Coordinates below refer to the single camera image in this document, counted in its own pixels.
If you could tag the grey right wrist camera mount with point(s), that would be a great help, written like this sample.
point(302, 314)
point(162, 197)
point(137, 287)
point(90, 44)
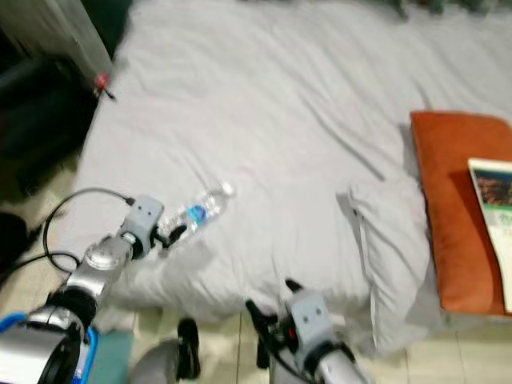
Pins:
point(312, 316)

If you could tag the orange pillow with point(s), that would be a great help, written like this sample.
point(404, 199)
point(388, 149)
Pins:
point(444, 216)

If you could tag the robot left leg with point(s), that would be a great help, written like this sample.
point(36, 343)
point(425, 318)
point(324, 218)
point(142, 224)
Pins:
point(156, 364)

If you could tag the clear plastic water bottle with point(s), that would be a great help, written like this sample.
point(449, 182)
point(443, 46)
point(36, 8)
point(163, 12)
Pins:
point(200, 211)

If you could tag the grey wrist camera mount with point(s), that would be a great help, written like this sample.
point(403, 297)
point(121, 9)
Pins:
point(146, 216)
point(312, 316)

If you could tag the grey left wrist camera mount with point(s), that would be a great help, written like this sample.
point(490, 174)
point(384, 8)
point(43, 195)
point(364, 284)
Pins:
point(146, 216)

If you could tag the small red clip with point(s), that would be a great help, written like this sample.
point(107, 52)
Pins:
point(102, 80)

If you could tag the large black bag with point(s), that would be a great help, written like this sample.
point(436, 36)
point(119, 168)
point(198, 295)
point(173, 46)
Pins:
point(40, 112)

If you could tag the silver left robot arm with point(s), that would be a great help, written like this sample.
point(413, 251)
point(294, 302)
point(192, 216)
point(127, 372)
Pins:
point(104, 268)

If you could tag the grey crumpled duvet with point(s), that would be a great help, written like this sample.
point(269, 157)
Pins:
point(272, 120)

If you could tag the pale pleated curtain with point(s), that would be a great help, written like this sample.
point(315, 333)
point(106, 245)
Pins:
point(60, 28)

